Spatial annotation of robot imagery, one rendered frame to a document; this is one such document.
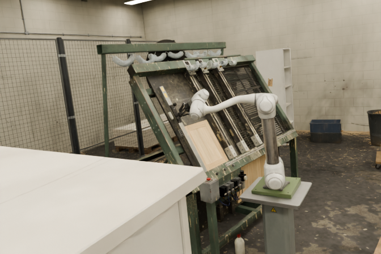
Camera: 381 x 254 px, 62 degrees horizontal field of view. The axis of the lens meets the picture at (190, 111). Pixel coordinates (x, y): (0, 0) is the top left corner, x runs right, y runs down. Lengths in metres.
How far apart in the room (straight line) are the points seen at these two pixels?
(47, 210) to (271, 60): 6.63
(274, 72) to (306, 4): 2.05
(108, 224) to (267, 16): 8.21
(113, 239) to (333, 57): 7.84
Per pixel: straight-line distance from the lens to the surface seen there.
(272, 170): 2.58
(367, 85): 8.04
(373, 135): 7.12
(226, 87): 3.85
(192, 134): 3.13
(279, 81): 6.89
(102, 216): 0.37
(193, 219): 2.94
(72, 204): 0.42
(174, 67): 3.38
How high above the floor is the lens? 1.90
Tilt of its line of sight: 8 degrees down
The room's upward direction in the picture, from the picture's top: 6 degrees counter-clockwise
